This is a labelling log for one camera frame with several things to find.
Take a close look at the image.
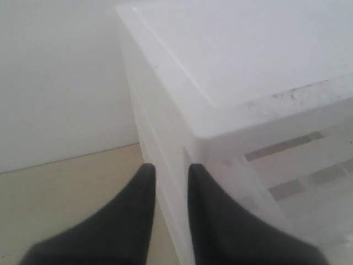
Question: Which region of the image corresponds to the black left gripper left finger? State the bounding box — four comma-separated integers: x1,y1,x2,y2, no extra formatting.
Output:
20,163,156,264

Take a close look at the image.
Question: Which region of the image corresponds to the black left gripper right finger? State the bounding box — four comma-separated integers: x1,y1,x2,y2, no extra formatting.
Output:
188,164,325,264

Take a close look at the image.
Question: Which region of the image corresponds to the white plastic drawer cabinet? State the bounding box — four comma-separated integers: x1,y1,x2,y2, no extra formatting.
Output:
116,1,352,264

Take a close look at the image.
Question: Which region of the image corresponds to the clear drawer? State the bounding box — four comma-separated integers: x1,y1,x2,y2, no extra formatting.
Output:
206,120,352,264

